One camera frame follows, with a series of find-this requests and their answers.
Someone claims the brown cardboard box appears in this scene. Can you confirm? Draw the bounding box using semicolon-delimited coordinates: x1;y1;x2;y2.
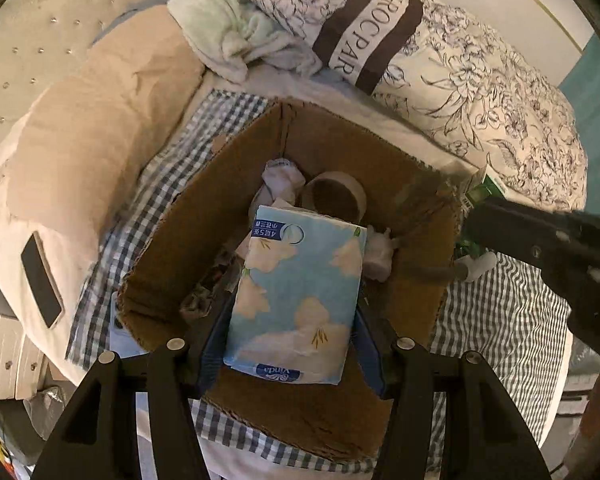
116;100;468;463

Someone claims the brown tape roll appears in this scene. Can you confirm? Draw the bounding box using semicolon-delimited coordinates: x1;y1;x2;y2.
302;171;367;223

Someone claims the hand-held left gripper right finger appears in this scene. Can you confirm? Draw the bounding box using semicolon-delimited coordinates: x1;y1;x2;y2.
352;300;553;480

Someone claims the green box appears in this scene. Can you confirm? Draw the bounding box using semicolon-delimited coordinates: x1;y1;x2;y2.
462;165;506;211

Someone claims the dark patterned cloth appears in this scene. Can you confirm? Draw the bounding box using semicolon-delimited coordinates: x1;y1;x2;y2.
180;245;246;318

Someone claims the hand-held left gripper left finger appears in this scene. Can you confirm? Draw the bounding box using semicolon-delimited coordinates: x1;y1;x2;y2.
30;285;241;480

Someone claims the beige pillow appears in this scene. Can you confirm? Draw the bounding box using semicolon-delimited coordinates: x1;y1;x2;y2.
0;10;206;381

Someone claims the white foam tube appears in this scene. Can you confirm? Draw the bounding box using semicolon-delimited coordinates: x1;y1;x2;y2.
456;251;498;283

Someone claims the checked cloth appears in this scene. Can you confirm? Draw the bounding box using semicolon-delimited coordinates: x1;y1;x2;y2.
65;89;573;476

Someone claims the floral pillow with brown stripes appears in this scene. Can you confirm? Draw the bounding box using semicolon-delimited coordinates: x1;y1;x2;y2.
217;0;423;96

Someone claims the black phone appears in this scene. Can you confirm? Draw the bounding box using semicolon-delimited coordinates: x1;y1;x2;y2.
20;232;65;330

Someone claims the teal curtain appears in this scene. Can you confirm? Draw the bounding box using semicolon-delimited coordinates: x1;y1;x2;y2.
560;30;600;201

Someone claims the white drawer unit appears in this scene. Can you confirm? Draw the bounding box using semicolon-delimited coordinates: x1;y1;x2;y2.
0;310;46;401

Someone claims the pale green towel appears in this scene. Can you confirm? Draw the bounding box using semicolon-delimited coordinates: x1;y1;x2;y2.
167;0;323;83

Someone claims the light blue packet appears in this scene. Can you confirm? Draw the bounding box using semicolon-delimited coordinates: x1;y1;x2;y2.
110;292;147;357

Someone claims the white sock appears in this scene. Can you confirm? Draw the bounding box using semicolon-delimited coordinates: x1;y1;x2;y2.
260;157;306;208
362;227;398;283

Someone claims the floral duvet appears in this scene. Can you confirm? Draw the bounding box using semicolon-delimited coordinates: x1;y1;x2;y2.
370;0;588;211

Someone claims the blue floral tissue pack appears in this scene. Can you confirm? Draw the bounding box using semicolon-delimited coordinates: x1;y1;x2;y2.
223;205;368;387

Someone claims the white tufted headboard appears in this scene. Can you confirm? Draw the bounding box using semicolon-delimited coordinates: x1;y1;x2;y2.
0;0;191;126

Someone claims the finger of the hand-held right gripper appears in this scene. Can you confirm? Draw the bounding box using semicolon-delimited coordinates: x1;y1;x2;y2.
462;197;600;361

